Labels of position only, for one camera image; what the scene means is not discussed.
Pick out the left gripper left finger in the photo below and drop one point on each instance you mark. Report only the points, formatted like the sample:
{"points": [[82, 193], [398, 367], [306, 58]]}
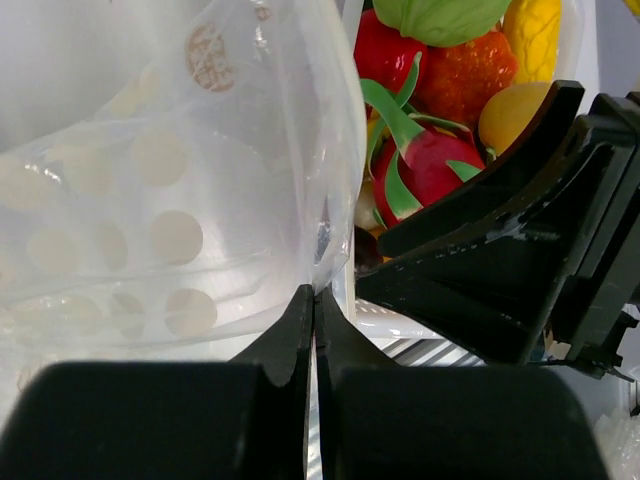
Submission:
{"points": [[283, 350]]}

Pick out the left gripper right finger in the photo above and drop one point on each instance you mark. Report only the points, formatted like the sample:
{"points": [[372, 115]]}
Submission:
{"points": [[339, 344]]}

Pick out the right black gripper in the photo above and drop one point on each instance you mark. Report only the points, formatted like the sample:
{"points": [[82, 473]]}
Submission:
{"points": [[600, 230]]}

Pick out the yellow mango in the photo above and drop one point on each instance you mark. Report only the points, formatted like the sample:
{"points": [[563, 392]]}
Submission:
{"points": [[507, 114]]}

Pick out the orange pumpkin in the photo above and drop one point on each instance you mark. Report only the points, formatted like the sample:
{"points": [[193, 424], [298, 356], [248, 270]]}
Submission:
{"points": [[459, 81]]}

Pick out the clear zip top bag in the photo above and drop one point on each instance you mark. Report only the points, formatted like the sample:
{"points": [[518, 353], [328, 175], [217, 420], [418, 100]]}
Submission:
{"points": [[171, 172]]}

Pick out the green cabbage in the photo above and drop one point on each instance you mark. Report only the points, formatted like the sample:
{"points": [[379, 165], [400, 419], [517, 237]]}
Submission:
{"points": [[441, 23]]}

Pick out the white plastic basket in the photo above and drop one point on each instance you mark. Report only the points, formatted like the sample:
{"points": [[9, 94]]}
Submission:
{"points": [[404, 339]]}

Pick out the dark purple mangosteen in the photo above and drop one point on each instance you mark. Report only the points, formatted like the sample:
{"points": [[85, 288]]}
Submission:
{"points": [[366, 255]]}

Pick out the pink dragon fruit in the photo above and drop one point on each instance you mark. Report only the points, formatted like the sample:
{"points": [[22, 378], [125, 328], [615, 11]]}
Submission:
{"points": [[425, 158]]}

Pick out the yellow corn cob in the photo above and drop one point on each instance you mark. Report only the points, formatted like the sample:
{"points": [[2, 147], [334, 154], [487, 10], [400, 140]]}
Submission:
{"points": [[532, 29]]}

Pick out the red tomato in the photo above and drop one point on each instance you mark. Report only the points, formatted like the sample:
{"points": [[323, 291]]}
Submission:
{"points": [[383, 55]]}

